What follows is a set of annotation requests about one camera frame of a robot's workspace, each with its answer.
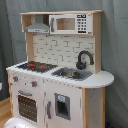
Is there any toy microwave door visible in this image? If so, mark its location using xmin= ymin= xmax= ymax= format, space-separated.
xmin=49 ymin=14 xmax=92 ymax=34

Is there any white oven door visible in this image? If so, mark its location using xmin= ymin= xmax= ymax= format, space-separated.
xmin=12 ymin=87 xmax=44 ymax=128

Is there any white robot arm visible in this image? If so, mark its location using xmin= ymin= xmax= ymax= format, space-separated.
xmin=3 ymin=117 xmax=37 ymax=128

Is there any wooden toy kitchen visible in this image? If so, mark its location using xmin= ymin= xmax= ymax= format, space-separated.
xmin=7 ymin=10 xmax=114 ymax=128

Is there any grey toy sink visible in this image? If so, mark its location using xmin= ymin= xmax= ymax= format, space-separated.
xmin=52 ymin=67 xmax=92 ymax=81

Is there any black toy faucet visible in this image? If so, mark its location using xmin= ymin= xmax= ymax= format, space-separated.
xmin=76 ymin=50 xmax=94 ymax=70

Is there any black toy stovetop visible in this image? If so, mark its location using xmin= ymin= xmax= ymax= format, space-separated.
xmin=19 ymin=61 xmax=56 ymax=73

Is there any right red stove knob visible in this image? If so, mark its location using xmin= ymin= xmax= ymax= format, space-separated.
xmin=31 ymin=81 xmax=37 ymax=87

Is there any red stove knob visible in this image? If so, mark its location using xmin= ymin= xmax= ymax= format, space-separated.
xmin=31 ymin=81 xmax=37 ymax=87
xmin=13 ymin=76 xmax=18 ymax=82

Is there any white cupboard door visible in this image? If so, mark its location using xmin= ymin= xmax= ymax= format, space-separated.
xmin=45 ymin=81 xmax=82 ymax=128

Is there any grey range hood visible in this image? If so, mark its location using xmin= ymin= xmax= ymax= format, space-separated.
xmin=25 ymin=15 xmax=49 ymax=34

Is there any left red stove knob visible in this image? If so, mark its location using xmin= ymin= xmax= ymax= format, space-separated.
xmin=13 ymin=76 xmax=18 ymax=82

